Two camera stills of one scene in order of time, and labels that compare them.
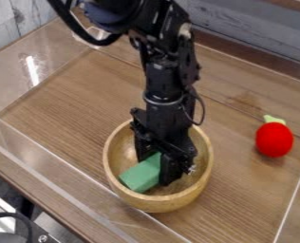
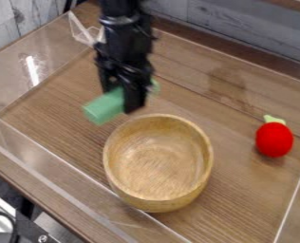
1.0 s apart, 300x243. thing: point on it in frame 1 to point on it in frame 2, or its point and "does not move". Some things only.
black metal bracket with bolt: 39,236 does not move
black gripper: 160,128 to 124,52
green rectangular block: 140,177 to 110,105
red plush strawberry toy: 274,138 does not move
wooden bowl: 168,197 does not move
